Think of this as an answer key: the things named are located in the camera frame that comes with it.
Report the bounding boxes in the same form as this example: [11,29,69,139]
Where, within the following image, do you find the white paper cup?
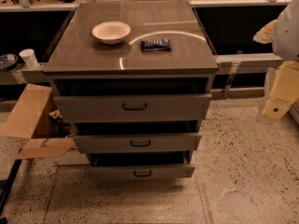
[19,49,38,68]

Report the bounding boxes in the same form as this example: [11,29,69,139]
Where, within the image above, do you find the dark blue snack packet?
[141,39,172,51]

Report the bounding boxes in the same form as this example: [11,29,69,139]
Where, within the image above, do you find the dark round lid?
[0,54,19,72]

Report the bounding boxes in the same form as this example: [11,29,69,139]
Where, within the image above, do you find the white ceramic bowl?
[92,21,131,45]

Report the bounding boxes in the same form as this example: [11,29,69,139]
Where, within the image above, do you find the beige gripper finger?
[262,98,292,120]

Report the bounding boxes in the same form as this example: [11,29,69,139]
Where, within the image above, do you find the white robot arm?
[253,0,299,122]

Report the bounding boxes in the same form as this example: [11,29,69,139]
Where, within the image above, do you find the grey bottom drawer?
[86,164,195,181]

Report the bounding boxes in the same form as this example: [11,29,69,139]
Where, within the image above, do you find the grey metal shelf rail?
[214,53,283,75]

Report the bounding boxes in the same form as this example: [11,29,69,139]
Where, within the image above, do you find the grey drawer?
[74,133,201,154]
[86,164,195,181]
[54,94,211,123]

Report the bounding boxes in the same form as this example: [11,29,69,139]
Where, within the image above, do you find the grey top drawer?
[54,94,211,123]

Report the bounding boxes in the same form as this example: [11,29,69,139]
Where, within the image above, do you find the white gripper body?
[270,61,299,104]

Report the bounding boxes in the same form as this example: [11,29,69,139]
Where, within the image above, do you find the grey middle drawer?
[74,133,201,154]

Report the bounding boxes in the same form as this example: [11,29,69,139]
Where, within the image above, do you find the grey drawer cabinet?
[44,1,219,168]

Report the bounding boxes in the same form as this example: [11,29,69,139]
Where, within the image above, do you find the brown cardboard box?
[0,84,75,160]

